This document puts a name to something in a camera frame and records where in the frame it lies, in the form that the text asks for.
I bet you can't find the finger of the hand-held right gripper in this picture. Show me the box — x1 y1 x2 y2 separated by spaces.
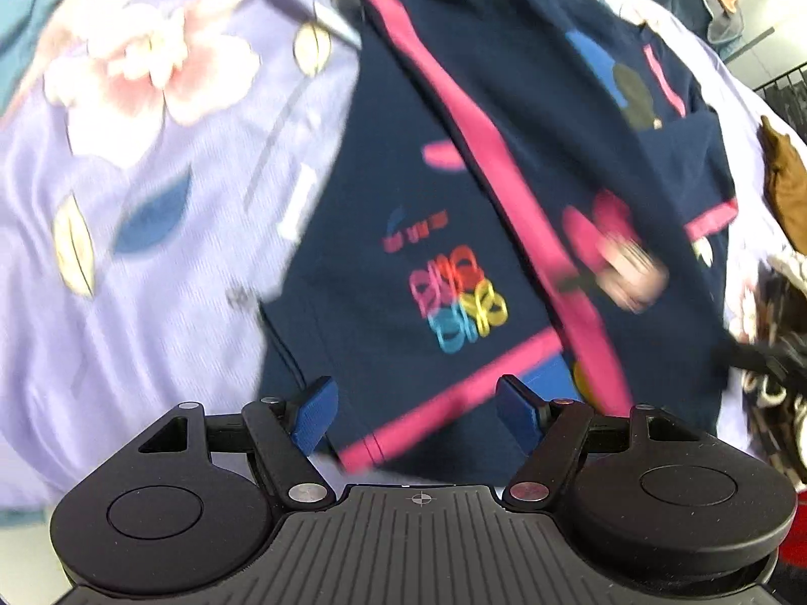
712 335 807 387

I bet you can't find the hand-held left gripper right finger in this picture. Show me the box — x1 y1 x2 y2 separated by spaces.
496 376 698 510

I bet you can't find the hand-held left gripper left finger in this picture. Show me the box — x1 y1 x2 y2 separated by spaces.
135 376 339 510

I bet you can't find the navy shirt with pink stripes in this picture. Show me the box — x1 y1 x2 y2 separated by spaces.
257 0 740 486

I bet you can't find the brown garment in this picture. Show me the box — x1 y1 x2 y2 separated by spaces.
758 115 807 247

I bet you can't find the purple floral bedsheet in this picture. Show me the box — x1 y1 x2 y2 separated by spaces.
0 0 807 508

